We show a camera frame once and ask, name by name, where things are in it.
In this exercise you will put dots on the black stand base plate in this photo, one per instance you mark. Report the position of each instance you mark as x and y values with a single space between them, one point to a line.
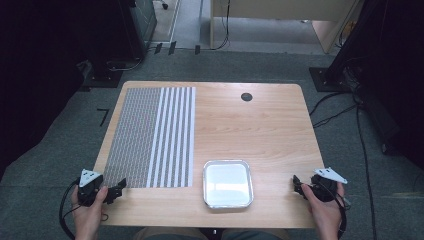
328 81

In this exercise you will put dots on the black round table grommet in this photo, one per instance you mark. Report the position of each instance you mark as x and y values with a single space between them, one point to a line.
246 97

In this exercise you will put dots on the grey striped woven placemat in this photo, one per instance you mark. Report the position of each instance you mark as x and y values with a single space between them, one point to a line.
146 140

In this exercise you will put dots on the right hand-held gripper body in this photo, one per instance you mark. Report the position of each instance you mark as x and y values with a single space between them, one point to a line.
325 188

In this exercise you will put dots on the dark cabinet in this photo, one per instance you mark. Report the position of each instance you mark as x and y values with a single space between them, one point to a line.
145 20

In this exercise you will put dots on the person's left hand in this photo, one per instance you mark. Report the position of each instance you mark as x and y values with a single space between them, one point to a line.
87 216

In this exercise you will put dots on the office chair caster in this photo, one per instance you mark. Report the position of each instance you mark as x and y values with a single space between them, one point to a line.
165 5

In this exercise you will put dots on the person's right hand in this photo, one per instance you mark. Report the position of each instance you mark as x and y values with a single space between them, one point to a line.
325 211

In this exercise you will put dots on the beige desk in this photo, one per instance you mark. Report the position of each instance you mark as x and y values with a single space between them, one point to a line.
276 8

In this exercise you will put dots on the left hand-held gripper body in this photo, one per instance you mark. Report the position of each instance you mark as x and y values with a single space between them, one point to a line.
89 190

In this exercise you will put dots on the person's lap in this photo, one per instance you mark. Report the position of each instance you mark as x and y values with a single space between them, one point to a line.
173 234

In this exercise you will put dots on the black curtain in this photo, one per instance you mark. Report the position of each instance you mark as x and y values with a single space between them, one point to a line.
36 73

